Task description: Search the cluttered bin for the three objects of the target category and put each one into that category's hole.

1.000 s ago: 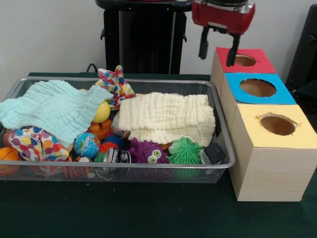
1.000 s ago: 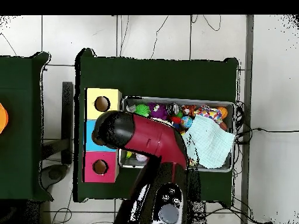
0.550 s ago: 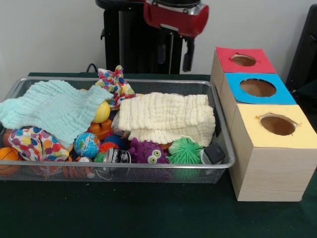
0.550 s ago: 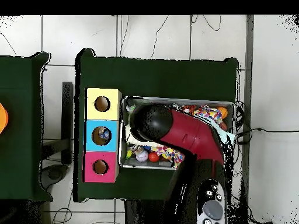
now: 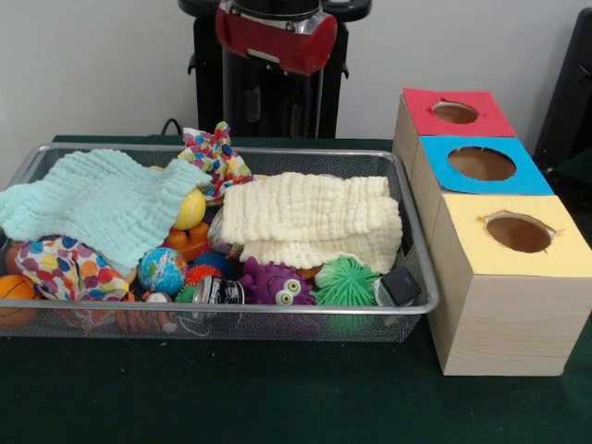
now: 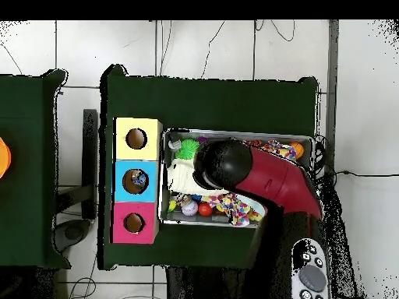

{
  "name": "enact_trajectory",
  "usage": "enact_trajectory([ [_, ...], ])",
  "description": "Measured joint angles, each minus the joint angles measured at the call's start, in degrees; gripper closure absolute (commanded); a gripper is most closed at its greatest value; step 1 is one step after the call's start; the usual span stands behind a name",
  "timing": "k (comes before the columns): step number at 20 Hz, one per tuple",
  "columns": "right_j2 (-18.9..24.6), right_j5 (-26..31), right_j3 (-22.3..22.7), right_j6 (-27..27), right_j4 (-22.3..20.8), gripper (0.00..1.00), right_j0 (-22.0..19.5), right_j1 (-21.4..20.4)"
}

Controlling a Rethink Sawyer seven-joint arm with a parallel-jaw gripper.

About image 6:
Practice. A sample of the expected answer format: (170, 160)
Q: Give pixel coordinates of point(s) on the crushed clear plastic bottle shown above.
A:
(139, 180)

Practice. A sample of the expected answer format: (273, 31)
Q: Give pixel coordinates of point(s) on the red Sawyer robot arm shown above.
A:
(274, 180)

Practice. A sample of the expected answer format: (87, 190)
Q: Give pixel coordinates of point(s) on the shallow clear mesh bin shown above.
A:
(193, 219)

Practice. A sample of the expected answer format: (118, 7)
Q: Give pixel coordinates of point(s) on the wooden box with three holes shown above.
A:
(149, 193)

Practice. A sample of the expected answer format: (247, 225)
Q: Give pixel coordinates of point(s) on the green spiky rubber ball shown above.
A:
(187, 149)

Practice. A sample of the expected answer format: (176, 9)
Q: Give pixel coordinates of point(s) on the cream waffle cloth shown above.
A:
(182, 180)

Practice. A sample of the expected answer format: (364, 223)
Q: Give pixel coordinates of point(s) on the white baseball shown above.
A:
(189, 208)

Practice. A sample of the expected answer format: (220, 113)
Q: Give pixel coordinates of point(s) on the small red ball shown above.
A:
(205, 209)

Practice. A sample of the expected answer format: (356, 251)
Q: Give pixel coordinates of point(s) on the knotted polka dot cloth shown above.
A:
(233, 208)

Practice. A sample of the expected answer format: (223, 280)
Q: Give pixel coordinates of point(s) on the dark green tablecloth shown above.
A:
(218, 102)

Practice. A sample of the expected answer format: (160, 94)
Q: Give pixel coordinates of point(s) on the crumpled polka dot cloth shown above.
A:
(280, 151)

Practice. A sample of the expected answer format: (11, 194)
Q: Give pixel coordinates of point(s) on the orange basketball toy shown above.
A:
(298, 149)

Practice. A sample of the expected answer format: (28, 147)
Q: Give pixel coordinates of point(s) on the neighbouring green covered table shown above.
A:
(25, 187)

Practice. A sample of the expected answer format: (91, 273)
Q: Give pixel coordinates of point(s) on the orange round object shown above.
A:
(3, 158)

